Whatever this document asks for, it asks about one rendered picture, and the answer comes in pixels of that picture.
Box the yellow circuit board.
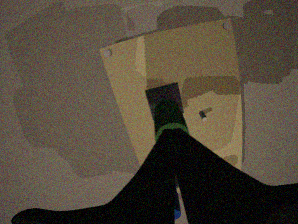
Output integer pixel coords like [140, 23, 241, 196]
[100, 19, 243, 171]

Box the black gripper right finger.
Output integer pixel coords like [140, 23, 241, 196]
[172, 128, 298, 224]

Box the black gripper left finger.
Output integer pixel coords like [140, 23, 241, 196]
[11, 129, 176, 224]

